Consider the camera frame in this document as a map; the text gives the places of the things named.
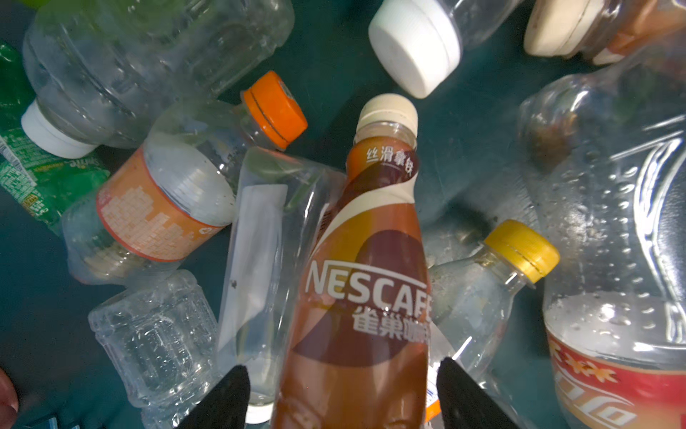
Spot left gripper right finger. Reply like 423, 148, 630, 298
437, 357, 519, 429

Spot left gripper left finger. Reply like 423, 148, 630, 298
177, 365, 251, 429

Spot Pocari Sweat bottle blue label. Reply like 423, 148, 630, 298
88, 270, 219, 428

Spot brown tea bottle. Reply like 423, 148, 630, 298
271, 93, 432, 428

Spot crushed green bottle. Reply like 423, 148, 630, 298
1, 42, 110, 236

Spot tall bottle red cap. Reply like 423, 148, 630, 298
518, 30, 685, 428

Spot clear bottle grey label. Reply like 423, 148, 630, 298
368, 0, 520, 99

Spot amber tea bottle white cap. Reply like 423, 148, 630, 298
523, 0, 685, 65

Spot clear bottle orange label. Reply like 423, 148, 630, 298
424, 220, 560, 428

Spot flat clear bottle white label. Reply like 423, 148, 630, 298
214, 148, 346, 428

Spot orange label bottle orange cap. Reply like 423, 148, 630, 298
61, 71, 307, 288

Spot clear bottle white cap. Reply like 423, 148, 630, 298
21, 0, 295, 159

